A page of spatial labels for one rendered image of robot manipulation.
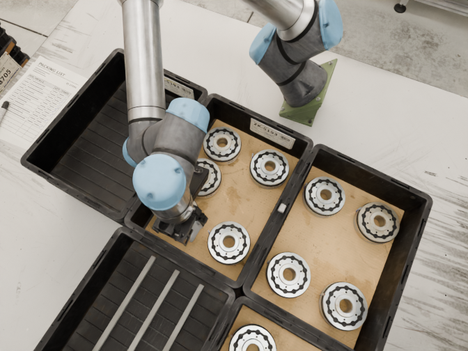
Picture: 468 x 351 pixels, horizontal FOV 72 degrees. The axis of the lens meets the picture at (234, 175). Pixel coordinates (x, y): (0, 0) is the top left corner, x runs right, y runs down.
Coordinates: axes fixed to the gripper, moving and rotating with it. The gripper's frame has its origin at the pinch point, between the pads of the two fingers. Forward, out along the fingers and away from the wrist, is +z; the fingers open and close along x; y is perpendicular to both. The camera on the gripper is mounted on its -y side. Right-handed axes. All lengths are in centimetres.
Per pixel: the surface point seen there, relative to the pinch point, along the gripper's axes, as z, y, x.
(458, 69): 85, -167, 92
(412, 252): -8, -12, 49
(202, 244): 2.1, 4.1, 5.0
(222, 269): 2.2, 7.5, 12.0
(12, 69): 45, -37, -117
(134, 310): 2.3, 24.1, -2.8
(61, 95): 15, -23, -62
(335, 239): 2.2, -10.7, 34.8
